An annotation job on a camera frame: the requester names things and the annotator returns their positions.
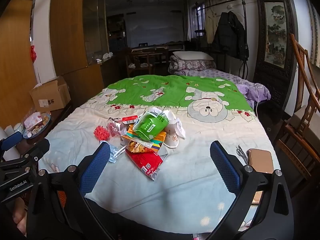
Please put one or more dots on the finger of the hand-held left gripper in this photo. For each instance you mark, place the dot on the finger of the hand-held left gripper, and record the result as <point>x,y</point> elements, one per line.
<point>11,140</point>
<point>37,148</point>

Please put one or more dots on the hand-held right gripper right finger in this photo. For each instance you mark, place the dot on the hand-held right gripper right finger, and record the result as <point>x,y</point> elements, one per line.
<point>225,167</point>

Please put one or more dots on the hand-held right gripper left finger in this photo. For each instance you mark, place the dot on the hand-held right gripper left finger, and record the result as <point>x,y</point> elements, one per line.
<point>96,166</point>

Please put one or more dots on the white red medicine box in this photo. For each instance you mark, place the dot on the white red medicine box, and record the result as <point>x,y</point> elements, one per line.
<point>130,120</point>

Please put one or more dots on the person's left hand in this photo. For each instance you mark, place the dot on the person's left hand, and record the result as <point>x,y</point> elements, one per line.
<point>20,215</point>

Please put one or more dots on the white lidded bowl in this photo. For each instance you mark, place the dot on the white lidded bowl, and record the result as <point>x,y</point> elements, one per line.
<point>19,127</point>

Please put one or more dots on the white thermos jug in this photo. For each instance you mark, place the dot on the white thermos jug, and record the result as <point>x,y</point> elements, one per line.
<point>12,155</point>

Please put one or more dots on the blue oval plate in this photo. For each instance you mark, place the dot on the blue oval plate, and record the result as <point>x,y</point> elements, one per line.
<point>28,135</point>

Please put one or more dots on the metal scissors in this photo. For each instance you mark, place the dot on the metal scissors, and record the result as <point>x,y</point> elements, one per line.
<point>240,152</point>

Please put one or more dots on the clear plastic wrapper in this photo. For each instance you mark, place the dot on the clear plastic wrapper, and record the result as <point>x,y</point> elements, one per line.
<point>116,152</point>

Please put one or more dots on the pink white snack bag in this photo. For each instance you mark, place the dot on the pink white snack bag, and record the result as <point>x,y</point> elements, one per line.
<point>32,121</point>

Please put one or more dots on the pile of brown nuts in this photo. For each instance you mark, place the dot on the pile of brown nuts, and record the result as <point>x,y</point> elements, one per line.
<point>45,121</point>

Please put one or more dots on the red plastic snowflake piece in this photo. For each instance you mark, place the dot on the red plastic snowflake piece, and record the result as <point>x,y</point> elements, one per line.
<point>101,132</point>

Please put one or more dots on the dark wooden sideboard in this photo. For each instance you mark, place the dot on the dark wooden sideboard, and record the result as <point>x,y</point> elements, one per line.
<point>58,116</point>

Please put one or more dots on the cartoon printed blanket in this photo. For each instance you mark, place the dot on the cartoon printed blanket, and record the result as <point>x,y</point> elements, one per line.
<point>187,180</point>

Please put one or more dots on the clear bag of red pieces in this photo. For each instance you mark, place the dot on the clear bag of red pieces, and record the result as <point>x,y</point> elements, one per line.
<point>115,128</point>

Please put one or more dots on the red snack bag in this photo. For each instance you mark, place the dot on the red snack bag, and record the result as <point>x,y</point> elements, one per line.
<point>145,162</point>

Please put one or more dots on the brown cardboard box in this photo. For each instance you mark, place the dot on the brown cardboard box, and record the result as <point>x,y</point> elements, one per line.
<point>50,95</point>

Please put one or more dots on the green tissue packet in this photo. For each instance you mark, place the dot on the green tissue packet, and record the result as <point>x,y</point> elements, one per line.
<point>150,127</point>

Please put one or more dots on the orange cardboard box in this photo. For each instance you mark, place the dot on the orange cardboard box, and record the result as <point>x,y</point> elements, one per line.
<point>158,140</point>

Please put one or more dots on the wooden wardrobe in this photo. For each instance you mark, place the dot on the wooden wardrobe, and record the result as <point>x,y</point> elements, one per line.
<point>15,67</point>

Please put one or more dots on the wooden chair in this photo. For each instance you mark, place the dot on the wooden chair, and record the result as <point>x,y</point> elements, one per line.
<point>300,155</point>

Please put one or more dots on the purple blanket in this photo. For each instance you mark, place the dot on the purple blanket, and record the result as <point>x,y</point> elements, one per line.
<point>252,91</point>

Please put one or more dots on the red hanging ornament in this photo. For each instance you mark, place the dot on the red hanging ornament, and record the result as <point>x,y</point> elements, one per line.
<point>33,52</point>

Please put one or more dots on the carved folding screen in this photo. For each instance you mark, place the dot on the carved folding screen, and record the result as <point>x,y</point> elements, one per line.
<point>275,85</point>

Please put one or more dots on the folded floral quilt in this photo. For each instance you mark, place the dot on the folded floral quilt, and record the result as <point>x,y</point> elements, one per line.
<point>190,66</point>

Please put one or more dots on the white pillow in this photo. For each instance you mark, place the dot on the white pillow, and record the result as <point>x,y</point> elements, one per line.
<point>192,55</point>

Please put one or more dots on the wooden glass door cabinet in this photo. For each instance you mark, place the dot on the wooden glass door cabinet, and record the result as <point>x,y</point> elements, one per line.
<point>70,30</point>

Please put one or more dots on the dark wooden table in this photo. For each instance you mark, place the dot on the dark wooden table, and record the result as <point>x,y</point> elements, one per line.
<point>150,52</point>

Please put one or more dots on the black jacket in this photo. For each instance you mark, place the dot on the black jacket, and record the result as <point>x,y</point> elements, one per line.
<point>228,35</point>

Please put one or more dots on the beige coat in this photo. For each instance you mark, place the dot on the beige coat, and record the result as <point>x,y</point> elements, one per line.
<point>210,25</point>

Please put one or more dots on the white board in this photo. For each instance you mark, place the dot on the white board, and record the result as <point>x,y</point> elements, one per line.
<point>155,30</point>

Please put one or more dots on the window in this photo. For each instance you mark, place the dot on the window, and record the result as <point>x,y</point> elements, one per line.
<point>197,20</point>

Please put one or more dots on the black metal coat rack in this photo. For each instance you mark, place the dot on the black metal coat rack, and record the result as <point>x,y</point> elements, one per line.
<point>243,17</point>

